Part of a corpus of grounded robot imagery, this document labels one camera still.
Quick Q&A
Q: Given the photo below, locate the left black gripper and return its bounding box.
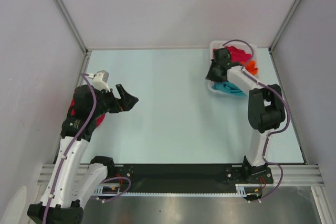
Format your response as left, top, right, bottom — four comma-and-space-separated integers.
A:
90, 84, 138, 118

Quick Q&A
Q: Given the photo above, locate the white plastic basket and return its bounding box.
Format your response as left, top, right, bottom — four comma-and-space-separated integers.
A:
206, 39, 260, 97

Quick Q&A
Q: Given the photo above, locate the orange t shirt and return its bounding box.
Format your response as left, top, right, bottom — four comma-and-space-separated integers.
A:
245, 60, 258, 76

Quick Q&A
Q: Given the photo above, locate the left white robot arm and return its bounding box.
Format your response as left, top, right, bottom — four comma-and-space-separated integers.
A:
27, 84, 139, 223

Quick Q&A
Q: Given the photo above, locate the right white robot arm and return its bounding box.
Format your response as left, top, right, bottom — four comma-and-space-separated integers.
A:
206, 46, 289, 183

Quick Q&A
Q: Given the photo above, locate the teal t shirt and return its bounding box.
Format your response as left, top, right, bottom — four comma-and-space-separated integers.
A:
212, 82, 245, 96

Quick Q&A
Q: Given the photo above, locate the crimson t shirt in basket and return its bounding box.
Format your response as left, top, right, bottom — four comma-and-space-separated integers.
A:
225, 46, 252, 65

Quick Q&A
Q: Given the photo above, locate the folded crimson t shirt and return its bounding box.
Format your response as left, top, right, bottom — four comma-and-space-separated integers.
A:
67, 99, 105, 127

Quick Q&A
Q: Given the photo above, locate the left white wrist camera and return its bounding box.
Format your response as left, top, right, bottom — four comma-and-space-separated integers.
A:
91, 70, 110, 92

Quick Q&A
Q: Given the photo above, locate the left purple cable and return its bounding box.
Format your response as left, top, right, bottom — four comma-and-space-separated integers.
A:
41, 73, 131, 224

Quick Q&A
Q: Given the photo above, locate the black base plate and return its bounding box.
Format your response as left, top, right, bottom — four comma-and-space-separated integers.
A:
115, 164, 274, 194

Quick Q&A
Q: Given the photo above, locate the aluminium frame rail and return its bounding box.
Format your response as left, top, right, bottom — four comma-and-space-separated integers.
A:
36, 163, 324, 198

